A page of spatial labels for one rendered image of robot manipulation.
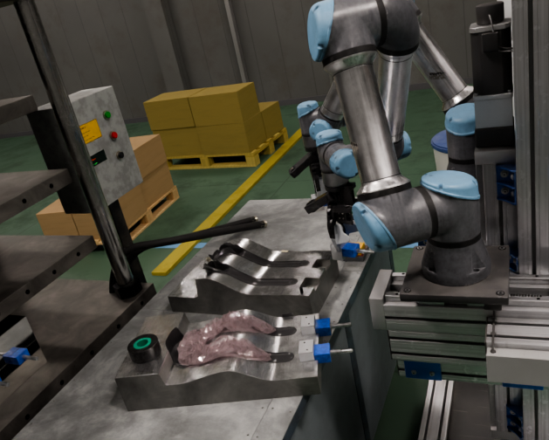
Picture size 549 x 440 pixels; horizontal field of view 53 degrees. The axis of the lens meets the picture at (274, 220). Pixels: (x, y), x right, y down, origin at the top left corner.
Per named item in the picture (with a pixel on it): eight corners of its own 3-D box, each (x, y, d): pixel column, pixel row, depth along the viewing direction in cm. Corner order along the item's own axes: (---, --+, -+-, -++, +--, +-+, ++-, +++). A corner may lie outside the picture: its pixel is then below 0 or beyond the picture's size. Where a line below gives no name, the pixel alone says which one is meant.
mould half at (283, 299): (339, 274, 181) (332, 238, 175) (314, 321, 159) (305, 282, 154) (209, 270, 202) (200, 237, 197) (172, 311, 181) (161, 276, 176)
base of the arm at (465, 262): (492, 252, 129) (490, 214, 125) (490, 287, 117) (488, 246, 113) (426, 251, 135) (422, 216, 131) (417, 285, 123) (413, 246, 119)
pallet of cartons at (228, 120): (262, 166, 560) (245, 90, 529) (156, 174, 613) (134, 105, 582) (291, 136, 637) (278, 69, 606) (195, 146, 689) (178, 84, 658)
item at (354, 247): (378, 256, 165) (376, 240, 163) (372, 264, 162) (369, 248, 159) (339, 251, 173) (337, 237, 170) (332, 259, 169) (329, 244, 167)
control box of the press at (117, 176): (214, 384, 268) (119, 84, 209) (181, 430, 243) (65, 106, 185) (176, 379, 277) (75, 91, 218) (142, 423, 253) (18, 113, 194)
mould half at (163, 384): (322, 328, 156) (316, 296, 151) (320, 394, 132) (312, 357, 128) (156, 347, 164) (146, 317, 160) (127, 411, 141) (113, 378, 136)
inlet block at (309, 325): (352, 326, 149) (349, 310, 147) (353, 338, 144) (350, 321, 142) (305, 332, 151) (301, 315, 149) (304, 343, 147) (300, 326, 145)
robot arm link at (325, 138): (319, 139, 148) (310, 132, 155) (325, 176, 152) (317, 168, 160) (346, 132, 148) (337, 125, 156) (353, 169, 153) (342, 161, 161)
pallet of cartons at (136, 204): (41, 256, 462) (11, 186, 436) (122, 199, 555) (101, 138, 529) (113, 257, 429) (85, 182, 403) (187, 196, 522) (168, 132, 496)
